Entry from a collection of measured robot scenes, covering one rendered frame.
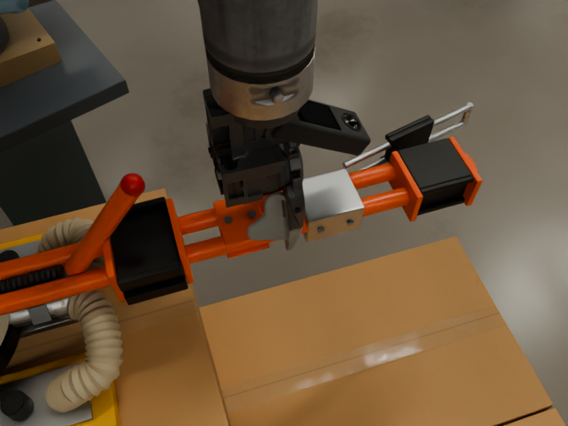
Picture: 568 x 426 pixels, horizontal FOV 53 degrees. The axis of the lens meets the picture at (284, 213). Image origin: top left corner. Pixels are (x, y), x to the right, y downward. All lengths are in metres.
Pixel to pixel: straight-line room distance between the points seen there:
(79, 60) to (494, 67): 1.78
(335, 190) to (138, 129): 1.70
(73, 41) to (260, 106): 1.07
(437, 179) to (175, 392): 0.40
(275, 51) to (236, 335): 0.82
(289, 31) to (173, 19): 2.38
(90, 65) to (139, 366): 0.85
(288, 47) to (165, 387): 0.45
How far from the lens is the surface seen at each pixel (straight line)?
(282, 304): 1.20
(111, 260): 0.62
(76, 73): 1.41
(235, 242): 0.63
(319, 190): 0.66
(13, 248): 0.84
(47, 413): 0.73
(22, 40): 1.44
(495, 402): 1.19
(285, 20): 0.42
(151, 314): 0.77
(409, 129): 0.73
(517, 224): 2.11
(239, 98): 0.47
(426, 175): 0.69
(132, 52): 2.66
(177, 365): 0.73
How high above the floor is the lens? 1.62
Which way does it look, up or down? 55 degrees down
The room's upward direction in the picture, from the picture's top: straight up
